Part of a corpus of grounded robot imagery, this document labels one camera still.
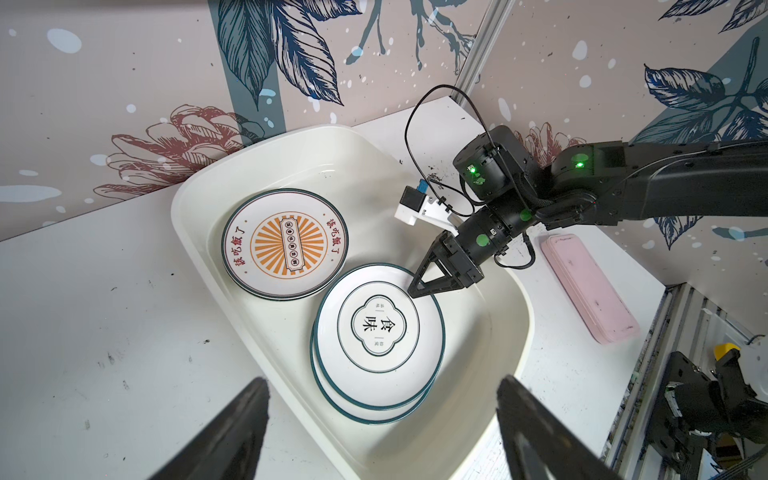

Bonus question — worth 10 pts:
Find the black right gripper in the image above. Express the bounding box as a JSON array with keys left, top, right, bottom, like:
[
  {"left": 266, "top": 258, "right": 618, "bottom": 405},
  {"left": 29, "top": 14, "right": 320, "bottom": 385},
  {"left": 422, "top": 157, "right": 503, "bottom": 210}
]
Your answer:
[{"left": 407, "top": 206, "right": 536, "bottom": 299}]

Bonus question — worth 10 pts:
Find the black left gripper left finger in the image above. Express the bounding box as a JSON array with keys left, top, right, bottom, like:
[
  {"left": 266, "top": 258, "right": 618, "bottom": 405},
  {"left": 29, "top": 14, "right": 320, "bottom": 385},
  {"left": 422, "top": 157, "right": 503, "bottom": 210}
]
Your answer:
[{"left": 152, "top": 377, "right": 270, "bottom": 479}]

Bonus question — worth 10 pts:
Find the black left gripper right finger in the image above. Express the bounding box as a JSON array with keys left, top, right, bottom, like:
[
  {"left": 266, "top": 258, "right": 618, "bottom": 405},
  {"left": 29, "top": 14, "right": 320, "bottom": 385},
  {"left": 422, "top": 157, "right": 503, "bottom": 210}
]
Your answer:
[{"left": 496, "top": 375, "right": 619, "bottom": 479}]

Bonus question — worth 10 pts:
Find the white black-line plate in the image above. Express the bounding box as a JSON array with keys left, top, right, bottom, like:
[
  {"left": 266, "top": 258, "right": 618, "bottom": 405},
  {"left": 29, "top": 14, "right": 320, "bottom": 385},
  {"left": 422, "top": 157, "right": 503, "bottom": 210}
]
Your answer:
[{"left": 309, "top": 327, "right": 433, "bottom": 425}]

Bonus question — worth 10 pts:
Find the orange sunburst plate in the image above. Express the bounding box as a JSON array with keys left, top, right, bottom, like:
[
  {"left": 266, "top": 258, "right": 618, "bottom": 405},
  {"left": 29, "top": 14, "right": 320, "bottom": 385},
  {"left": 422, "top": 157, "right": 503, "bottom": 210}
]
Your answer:
[{"left": 221, "top": 188, "right": 349, "bottom": 301}]

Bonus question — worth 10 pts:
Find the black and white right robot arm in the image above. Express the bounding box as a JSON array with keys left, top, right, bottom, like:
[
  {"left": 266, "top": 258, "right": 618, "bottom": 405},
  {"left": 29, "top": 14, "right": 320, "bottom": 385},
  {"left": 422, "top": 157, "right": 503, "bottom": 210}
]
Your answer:
[{"left": 407, "top": 126, "right": 767, "bottom": 298}]

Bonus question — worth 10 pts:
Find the white plastic bin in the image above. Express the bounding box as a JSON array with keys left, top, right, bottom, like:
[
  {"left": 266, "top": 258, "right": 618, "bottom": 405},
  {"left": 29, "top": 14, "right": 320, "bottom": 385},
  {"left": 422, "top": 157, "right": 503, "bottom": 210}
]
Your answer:
[{"left": 171, "top": 125, "right": 534, "bottom": 479}]

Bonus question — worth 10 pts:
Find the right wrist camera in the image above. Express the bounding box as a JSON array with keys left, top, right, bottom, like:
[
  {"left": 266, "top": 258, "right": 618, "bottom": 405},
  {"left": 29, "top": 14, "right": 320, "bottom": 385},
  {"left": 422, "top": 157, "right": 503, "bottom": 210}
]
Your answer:
[{"left": 395, "top": 180, "right": 459, "bottom": 236}]

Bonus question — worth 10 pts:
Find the black right cable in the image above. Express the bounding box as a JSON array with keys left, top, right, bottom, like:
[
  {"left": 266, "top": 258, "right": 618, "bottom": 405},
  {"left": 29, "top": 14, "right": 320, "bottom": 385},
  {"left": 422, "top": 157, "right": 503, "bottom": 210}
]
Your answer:
[{"left": 404, "top": 83, "right": 538, "bottom": 271}]

